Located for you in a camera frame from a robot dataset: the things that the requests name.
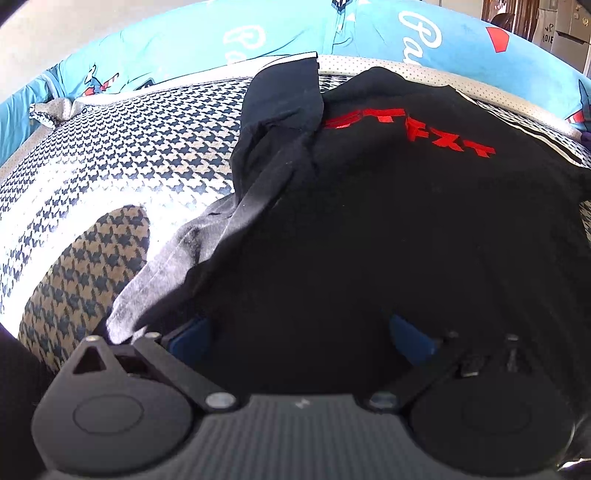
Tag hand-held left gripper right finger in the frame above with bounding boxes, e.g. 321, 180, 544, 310
369, 315, 522, 411

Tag silver fridge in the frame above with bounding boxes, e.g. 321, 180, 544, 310
551, 0, 591, 77

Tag wooden door frame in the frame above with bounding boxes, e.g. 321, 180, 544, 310
480, 0, 539, 42

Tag black t-shirt with red print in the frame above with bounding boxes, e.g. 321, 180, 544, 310
106, 53, 591, 398

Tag white printed box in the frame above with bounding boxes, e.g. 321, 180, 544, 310
537, 18, 561, 48

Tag beige dotted sheet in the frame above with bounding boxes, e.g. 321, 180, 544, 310
30, 53, 587, 139

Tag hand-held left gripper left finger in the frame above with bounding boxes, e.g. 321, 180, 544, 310
69, 318, 236, 411

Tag blue printed quilt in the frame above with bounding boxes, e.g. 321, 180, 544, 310
0, 0, 591, 158

